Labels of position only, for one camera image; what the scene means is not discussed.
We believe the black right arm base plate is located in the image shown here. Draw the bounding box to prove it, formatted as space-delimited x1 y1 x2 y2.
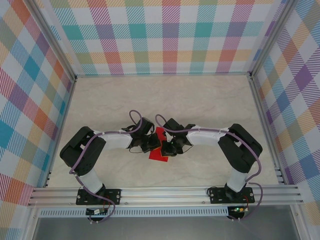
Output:
208 186 256 205

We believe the wide aluminium mounting rail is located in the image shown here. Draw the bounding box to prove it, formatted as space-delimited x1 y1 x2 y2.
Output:
27 184 305 207

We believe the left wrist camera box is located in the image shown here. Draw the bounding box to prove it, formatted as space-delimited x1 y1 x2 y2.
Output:
136 118 155 138

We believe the slotted grey cable duct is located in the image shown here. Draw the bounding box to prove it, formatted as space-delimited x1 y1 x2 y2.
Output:
37 206 230 218

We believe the aluminium frame post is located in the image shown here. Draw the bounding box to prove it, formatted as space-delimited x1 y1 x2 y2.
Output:
249 0 298 80
24 0 77 82

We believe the aluminium frame floor rail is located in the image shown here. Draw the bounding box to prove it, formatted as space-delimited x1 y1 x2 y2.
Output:
43 77 77 188
249 76 286 185
74 71 252 79

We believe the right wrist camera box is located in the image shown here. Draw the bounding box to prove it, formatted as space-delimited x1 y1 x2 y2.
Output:
163 117 181 133

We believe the aluminium frame leg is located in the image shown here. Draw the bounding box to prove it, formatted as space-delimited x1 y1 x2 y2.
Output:
22 207 40 240
289 204 308 240

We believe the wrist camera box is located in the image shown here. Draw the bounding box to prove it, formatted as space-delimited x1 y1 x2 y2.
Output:
136 118 155 138
163 117 181 133

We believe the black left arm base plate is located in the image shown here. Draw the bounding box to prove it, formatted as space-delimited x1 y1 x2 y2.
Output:
76 188 122 206

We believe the black cable loop at base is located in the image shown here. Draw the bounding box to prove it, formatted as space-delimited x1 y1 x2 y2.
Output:
207 185 227 196

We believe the grey metal panel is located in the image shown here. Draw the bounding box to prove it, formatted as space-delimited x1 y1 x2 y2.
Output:
32 216 301 240

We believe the small black circuit board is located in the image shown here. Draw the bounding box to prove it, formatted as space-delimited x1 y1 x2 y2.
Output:
85 208 109 216

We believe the red square paper sheet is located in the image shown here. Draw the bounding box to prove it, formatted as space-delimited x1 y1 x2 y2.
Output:
147 126 171 163

